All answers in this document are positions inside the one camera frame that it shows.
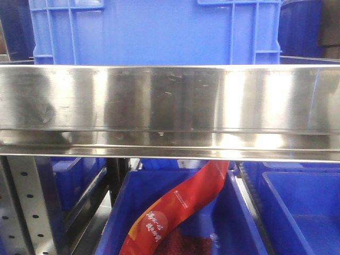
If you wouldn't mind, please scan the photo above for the dark blue bin left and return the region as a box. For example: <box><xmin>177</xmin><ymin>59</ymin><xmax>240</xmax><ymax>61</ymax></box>
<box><xmin>51</xmin><ymin>157</ymin><xmax>106</xmax><ymax>211</ymax></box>

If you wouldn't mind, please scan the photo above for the dark blue bin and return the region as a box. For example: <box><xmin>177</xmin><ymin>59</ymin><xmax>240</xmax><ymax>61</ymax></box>
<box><xmin>241</xmin><ymin>161</ymin><xmax>339</xmax><ymax>254</ymax></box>
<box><xmin>51</xmin><ymin>157</ymin><xmax>106</xmax><ymax>211</ymax></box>
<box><xmin>96</xmin><ymin>166</ymin><xmax>267</xmax><ymax>254</ymax></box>

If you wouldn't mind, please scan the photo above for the dark blue bin centre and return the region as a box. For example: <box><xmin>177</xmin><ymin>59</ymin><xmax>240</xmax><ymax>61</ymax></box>
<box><xmin>96</xmin><ymin>166</ymin><xmax>267</xmax><ymax>254</ymax></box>

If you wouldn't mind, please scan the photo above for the dark blue bin right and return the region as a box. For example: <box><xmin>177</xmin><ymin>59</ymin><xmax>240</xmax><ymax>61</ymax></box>
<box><xmin>241</xmin><ymin>161</ymin><xmax>339</xmax><ymax>254</ymax></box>

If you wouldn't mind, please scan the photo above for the red printed package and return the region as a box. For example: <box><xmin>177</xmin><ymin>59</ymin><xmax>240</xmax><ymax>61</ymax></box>
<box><xmin>120</xmin><ymin>160</ymin><xmax>230</xmax><ymax>254</ymax></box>

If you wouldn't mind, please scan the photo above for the light blue plastic crate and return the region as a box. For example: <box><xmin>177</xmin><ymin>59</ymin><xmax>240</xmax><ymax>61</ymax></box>
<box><xmin>29</xmin><ymin>1</ymin><xmax>281</xmax><ymax>65</ymax></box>

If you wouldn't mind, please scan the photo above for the perforated steel shelf upright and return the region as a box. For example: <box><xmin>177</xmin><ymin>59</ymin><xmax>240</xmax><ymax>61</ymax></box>
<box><xmin>1</xmin><ymin>156</ymin><xmax>58</xmax><ymax>254</ymax></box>

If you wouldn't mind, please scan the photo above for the stainless steel shelf rail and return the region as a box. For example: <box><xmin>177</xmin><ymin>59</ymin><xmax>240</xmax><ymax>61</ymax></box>
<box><xmin>1</xmin><ymin>65</ymin><xmax>339</xmax><ymax>162</ymax></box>

